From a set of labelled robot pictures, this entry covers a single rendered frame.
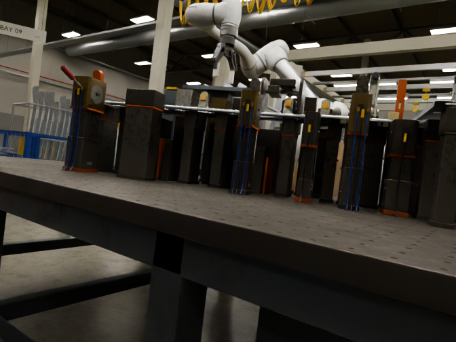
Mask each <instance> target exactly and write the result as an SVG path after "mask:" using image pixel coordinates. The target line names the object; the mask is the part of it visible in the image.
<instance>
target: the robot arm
mask: <svg viewBox="0 0 456 342"><path fill-rule="evenodd" d="M241 16H242V2H241V0H223V2H220V3H194V4H192V5H190V6H189V7H188V8H187V9H186V12H185V18H186V20H187V22H188V23H189V24H191V25H193V26H196V27H198V28H200V29H201V30H202V31H206V32H207V33H208V34H209V35H210V36H211V37H213V38H215V39H216V40H217V41H220V43H218V44H217V47H216V49H215V51H214V53H213V55H212V57H211V59H212V60H213V61H212V62H213V63H214V66H213V75H212V76H213V77H218V76H219V64H220V63H219V60H220V59H221V58H222V57H223V56H224V57H226V59H227V60H228V63H229V68H230V71H229V78H228V84H233V78H234V73H235V71H238V68H237V62H236V52H237V53H238V54H239V56H240V66H241V70H242V72H243V74H244V75H245V76H246V77H247V78H248V79H251V80H252V79H254V78H258V77H259V76H260V75H261V74H262V73H264V72H265V71H267V70H268V69H269V70H270V71H273V72H275V73H277V75H278V76H279V77H280V79H296V81H297V88H296V89H293V91H299V86H300V81H301V79H303V78H302V77H301V76H300V75H299V74H298V72H297V71H296V70H295V69H294V67H293V66H292V65H291V64H290V63H289V61H288V57H287V56H288V55H289V47H288V45H287V44H286V42H285V41H283V40H276V41H272V42H271V43H268V44H267V45H265V46H264V47H262V48H261V49H260V50H259V51H258V52H256V53H255V54H253V55H252V54H251V52H250V50H249V49H248V48H247V47H246V46H245V45H244V44H243V43H241V42H240V41H238V40H237V37H238V26H239V24H240V20H241ZM216 25H219V26H221V29H220V30H219V29H218V28H216V27H215V26H216ZM233 51H234V52H233ZM230 56H231V57H230ZM305 83H306V82H305ZM305 97H316V98H317V99H318V107H317V112H318V109H319V108H321V105H322V101H323V100H324V99H325V98H319V96H318V95H317V94H316V93H315V92H314V91H313V90H312V89H311V88H310V86H309V85H308V84H307V83H306V91H305ZM336 107H339V108H340V109H341V116H348V113H349V110H348V108H347V107H346V105H345V104H343V103H341V102H337V101H335V102H330V108H331V109H332V111H333V110H334V108H336ZM302 130H303V123H302V126H301V135H299V137H298V140H297V150H296V155H295V159H296V160H297V162H299V153H300V146H301V136H302Z"/></svg>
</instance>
